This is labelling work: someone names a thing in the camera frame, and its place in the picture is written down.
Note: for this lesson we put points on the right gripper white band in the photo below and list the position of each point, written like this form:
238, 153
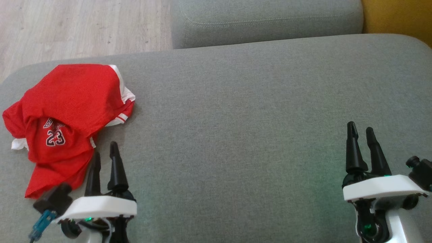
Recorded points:
381, 187

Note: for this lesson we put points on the large yellow sofa backrest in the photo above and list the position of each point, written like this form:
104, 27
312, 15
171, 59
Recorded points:
398, 17

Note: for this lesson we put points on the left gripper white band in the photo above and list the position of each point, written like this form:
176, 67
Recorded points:
101, 206

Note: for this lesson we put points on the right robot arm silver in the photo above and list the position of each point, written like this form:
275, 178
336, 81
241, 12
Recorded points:
401, 222

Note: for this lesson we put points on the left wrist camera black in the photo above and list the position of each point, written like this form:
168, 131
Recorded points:
55, 199

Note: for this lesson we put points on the red number 23 jersey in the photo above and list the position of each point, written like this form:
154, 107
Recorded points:
77, 91

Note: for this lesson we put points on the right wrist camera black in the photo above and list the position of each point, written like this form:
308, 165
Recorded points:
422, 172

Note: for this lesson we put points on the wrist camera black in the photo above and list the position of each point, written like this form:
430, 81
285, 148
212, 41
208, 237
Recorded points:
55, 199
422, 172

